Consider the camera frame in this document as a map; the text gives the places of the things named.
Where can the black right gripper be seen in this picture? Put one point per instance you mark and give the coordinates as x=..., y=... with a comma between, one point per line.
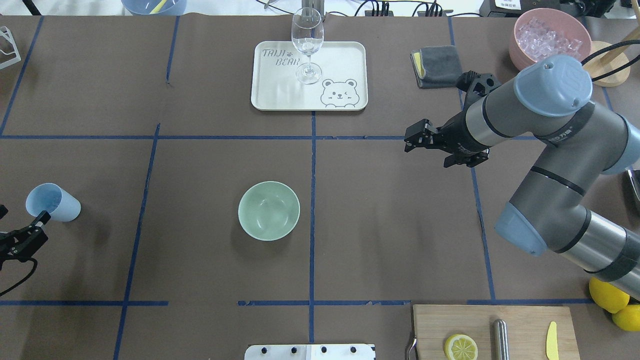
x=456, y=134

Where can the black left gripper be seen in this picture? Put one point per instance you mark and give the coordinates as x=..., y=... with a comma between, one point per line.
x=16, y=244

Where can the light blue plastic cup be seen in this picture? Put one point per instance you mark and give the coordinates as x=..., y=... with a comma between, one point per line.
x=49, y=197

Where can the mint green bowl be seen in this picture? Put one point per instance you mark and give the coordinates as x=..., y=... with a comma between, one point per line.
x=269, y=211

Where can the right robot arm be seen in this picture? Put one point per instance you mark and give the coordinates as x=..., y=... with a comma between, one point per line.
x=583, y=139

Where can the pink bowl with ice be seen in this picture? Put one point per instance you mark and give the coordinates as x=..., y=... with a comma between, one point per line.
x=543, y=32

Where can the metal ice scoop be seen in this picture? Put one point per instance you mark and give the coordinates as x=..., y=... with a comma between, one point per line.
x=634, y=180

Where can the blue bowl with fork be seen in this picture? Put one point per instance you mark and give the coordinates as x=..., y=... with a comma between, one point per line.
x=155, y=7

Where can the grey folded cloth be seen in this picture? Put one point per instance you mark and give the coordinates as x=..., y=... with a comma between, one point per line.
x=436, y=67

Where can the cream bear tray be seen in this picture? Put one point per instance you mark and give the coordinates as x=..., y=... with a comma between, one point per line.
x=278, y=68

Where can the clear wine glass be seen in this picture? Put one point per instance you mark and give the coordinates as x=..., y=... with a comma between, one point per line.
x=307, y=36

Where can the wooden cutting board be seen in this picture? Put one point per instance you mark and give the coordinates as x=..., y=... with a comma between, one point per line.
x=526, y=330

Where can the half lemon slice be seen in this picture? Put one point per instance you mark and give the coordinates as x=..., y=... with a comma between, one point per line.
x=460, y=346

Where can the yellow plastic knife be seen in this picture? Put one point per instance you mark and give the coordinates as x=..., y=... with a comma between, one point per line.
x=551, y=342

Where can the yellow lemon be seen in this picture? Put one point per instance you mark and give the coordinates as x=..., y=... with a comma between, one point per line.
x=607, y=296
x=628, y=318

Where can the metal handle knife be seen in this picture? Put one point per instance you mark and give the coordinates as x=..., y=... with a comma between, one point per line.
x=500, y=338

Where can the white wire cup rack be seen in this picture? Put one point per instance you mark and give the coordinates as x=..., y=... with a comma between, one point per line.
x=9, y=53

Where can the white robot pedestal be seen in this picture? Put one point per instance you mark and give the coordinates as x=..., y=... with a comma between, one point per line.
x=331, y=351

